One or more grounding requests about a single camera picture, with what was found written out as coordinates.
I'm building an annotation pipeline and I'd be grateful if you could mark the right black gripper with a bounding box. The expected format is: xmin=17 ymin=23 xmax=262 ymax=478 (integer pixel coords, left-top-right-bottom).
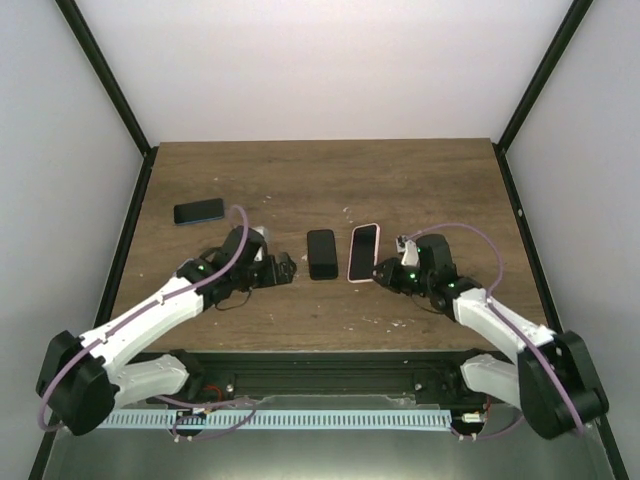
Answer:
xmin=366 ymin=257 xmax=433 ymax=297

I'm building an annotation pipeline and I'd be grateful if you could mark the bare black phone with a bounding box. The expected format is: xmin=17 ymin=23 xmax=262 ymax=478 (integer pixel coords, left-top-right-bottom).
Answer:
xmin=348 ymin=225 xmax=378 ymax=281

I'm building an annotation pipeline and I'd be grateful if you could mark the pink phone case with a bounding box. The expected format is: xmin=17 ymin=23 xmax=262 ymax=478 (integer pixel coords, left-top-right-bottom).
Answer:
xmin=346 ymin=223 xmax=382 ymax=284

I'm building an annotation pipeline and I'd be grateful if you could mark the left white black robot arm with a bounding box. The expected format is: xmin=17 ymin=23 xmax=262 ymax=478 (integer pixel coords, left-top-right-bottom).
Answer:
xmin=36 ymin=227 xmax=297 ymax=436

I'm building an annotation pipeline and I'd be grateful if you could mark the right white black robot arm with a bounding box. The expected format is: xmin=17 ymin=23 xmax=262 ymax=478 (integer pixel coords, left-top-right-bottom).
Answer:
xmin=372 ymin=258 xmax=609 ymax=439

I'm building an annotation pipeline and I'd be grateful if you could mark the black phone in blue case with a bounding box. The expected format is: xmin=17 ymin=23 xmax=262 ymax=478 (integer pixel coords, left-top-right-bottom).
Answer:
xmin=173 ymin=198 xmax=225 ymax=225

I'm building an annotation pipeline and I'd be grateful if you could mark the metal sheet panel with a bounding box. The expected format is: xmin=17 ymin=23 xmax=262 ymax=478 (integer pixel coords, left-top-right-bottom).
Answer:
xmin=38 ymin=425 xmax=615 ymax=479

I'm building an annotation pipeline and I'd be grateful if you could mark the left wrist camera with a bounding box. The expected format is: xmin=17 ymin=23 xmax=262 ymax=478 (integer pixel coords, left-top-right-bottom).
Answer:
xmin=254 ymin=226 xmax=270 ymax=262

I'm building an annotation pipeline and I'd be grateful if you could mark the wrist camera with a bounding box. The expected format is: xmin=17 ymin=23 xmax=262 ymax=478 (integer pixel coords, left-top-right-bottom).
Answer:
xmin=254 ymin=226 xmax=270 ymax=262
xmin=395 ymin=234 xmax=455 ymax=272

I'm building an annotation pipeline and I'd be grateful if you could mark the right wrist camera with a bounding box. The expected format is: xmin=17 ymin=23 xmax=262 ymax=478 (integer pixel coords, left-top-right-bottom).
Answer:
xmin=395 ymin=234 xmax=455 ymax=272

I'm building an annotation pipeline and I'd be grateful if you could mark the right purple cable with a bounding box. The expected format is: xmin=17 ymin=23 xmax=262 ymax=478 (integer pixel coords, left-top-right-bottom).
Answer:
xmin=407 ymin=222 xmax=585 ymax=436

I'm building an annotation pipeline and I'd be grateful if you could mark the purple cable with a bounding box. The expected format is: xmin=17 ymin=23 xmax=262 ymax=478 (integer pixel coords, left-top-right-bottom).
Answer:
xmin=38 ymin=204 xmax=250 ymax=432
xmin=407 ymin=222 xmax=585 ymax=436

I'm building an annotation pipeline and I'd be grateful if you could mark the black aluminium frame rail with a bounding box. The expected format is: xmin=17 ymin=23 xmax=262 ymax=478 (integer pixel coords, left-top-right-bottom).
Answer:
xmin=175 ymin=349 xmax=481 ymax=406

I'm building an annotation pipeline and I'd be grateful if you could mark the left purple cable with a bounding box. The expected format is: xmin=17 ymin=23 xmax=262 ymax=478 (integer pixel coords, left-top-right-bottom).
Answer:
xmin=38 ymin=204 xmax=250 ymax=432

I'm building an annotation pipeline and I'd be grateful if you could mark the light blue slotted cable duct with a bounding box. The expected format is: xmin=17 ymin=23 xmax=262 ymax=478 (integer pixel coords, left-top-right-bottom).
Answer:
xmin=100 ymin=409 xmax=452 ymax=432

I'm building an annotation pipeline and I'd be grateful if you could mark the right black frame post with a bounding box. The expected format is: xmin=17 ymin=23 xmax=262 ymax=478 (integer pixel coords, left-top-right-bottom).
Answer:
xmin=497 ymin=0 xmax=596 ymax=151

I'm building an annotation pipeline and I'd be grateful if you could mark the black frame post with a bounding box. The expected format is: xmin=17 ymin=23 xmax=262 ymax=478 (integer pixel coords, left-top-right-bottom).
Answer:
xmin=497 ymin=0 xmax=596 ymax=151
xmin=53 ymin=0 xmax=152 ymax=157

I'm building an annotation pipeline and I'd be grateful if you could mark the left black frame post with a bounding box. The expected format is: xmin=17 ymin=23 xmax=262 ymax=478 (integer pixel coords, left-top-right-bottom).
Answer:
xmin=53 ymin=0 xmax=152 ymax=157

